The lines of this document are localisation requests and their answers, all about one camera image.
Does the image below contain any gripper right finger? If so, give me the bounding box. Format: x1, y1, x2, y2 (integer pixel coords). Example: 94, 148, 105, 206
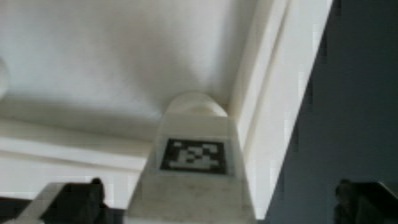
334, 179, 398, 224

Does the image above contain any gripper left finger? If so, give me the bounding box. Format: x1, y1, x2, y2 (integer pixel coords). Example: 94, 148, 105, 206
0, 178, 124, 224

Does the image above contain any white leg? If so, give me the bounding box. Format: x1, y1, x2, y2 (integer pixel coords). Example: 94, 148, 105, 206
124, 92, 256, 224

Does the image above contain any white square table top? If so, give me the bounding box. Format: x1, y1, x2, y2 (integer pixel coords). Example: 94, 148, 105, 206
0, 0, 334, 221

